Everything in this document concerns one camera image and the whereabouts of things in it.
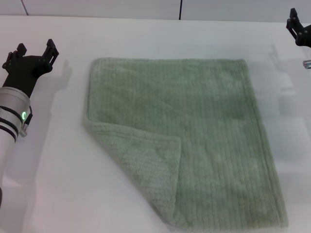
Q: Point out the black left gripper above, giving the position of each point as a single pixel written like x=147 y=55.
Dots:
x=26 y=68

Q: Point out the black vertical wall strip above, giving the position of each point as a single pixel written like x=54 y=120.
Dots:
x=180 y=9

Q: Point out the green ribbed towel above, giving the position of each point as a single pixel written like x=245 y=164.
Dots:
x=184 y=116

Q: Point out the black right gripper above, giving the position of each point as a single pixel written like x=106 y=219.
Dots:
x=305 y=36

